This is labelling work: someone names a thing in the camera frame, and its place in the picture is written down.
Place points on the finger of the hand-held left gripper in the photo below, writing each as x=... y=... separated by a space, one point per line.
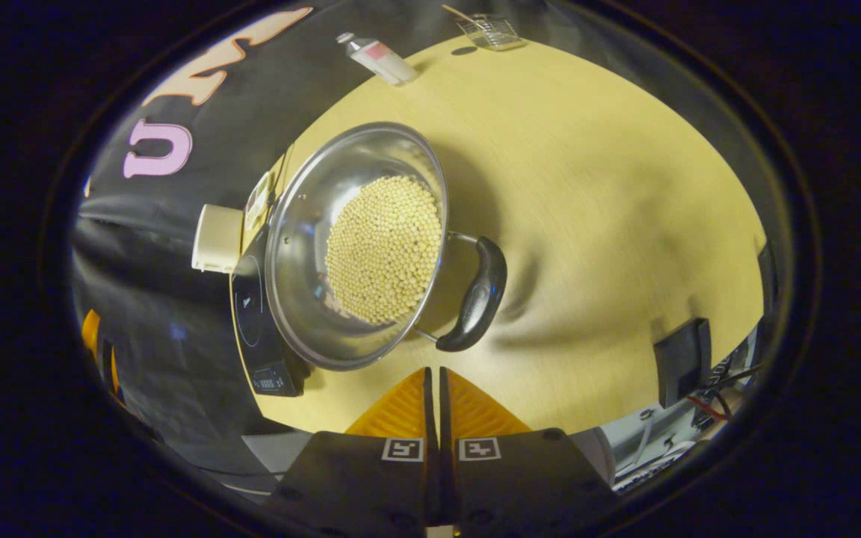
x=94 y=340

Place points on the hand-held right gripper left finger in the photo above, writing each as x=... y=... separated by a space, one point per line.
x=371 y=486

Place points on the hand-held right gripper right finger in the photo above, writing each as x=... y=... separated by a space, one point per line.
x=520 y=486

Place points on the black induction cooktop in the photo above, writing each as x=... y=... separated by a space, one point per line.
x=251 y=317

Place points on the white toaster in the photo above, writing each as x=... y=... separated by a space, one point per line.
x=215 y=239

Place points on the black rectangular block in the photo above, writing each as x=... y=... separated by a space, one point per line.
x=681 y=362

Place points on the white divided dish with beans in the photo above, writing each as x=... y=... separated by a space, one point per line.
x=257 y=202

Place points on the pile of soybeans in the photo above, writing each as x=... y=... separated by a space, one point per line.
x=386 y=246

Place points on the clear bottle with pink label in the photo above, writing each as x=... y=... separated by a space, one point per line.
x=386 y=63

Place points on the small dark round disc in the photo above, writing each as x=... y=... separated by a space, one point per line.
x=464 y=51

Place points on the clear glass cup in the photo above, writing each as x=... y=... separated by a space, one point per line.
x=494 y=33

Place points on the wooden stick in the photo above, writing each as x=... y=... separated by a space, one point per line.
x=457 y=12

